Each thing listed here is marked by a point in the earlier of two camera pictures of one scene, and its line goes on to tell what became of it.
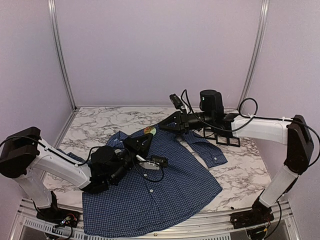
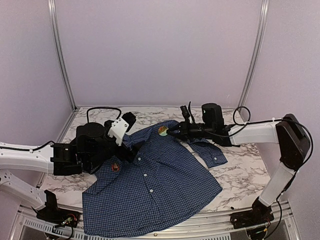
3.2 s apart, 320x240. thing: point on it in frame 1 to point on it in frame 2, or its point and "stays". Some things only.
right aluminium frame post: (264, 18) stays
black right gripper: (179, 117) to (184, 130)
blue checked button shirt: (143, 202) stays
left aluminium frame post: (56, 41) stays
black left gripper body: (123, 170) to (96, 160)
